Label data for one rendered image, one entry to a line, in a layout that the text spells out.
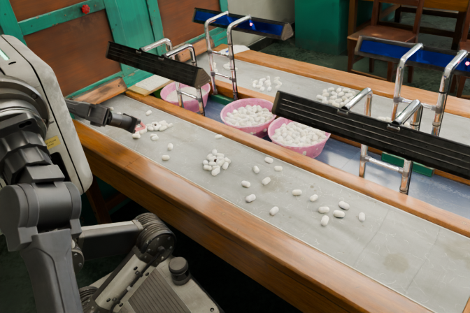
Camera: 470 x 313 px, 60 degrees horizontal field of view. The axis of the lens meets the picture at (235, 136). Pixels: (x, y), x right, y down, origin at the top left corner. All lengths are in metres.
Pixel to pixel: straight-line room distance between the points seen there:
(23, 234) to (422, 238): 1.09
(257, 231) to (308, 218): 0.18
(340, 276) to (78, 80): 1.55
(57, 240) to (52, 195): 0.07
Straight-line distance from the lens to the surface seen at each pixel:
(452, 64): 1.53
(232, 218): 1.37
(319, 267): 1.23
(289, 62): 2.40
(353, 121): 1.21
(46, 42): 2.09
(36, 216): 0.69
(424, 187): 1.67
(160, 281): 1.63
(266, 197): 1.47
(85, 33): 2.17
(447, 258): 1.35
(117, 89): 2.24
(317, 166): 1.56
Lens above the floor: 1.73
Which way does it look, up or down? 33 degrees down
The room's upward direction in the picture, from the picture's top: 7 degrees counter-clockwise
